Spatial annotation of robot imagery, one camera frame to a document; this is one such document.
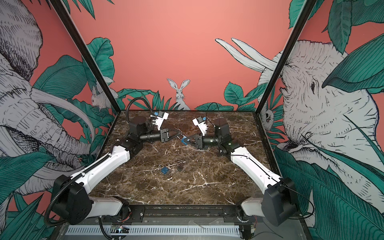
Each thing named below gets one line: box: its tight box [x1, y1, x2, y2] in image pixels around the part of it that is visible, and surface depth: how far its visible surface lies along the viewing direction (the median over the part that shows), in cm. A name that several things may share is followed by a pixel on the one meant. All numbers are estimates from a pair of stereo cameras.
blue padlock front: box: [161, 166, 170, 175], surface depth 90 cm
